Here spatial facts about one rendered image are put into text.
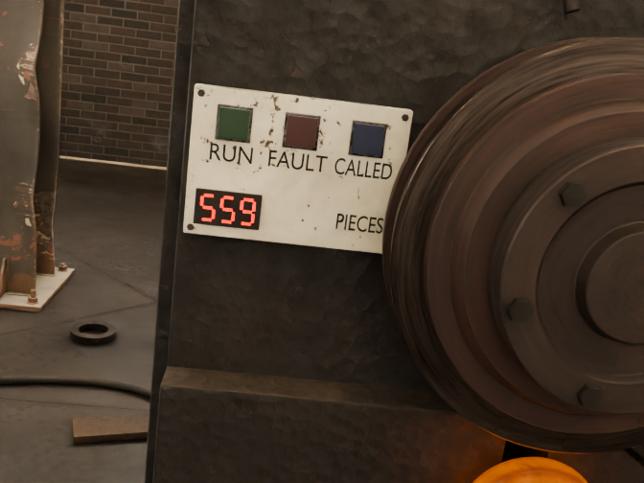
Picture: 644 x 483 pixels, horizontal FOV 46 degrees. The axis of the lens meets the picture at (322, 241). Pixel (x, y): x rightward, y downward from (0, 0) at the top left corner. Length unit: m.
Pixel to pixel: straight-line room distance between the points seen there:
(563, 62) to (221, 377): 0.56
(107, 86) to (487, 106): 6.36
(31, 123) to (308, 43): 2.65
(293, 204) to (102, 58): 6.18
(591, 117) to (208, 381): 0.55
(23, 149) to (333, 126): 2.71
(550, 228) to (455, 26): 0.31
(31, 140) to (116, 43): 3.60
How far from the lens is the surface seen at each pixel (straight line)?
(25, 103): 3.49
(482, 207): 0.78
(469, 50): 0.95
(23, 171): 3.54
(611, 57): 0.84
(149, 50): 6.97
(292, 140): 0.90
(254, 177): 0.92
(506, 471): 0.99
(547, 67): 0.81
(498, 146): 0.79
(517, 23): 0.96
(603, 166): 0.76
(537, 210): 0.74
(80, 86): 7.11
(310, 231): 0.93
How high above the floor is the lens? 1.31
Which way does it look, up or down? 15 degrees down
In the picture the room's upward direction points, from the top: 7 degrees clockwise
